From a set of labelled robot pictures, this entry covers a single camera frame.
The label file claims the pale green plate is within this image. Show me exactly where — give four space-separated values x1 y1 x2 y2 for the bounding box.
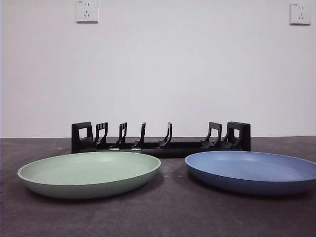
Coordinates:
17 151 161 199

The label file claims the blue plate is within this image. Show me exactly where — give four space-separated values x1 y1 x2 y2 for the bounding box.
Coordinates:
184 150 316 197

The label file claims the black plate rack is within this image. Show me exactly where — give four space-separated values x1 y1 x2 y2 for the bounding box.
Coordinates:
71 121 251 159

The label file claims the white wall socket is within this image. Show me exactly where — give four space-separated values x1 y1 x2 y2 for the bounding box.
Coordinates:
76 0 99 24
289 2 312 26

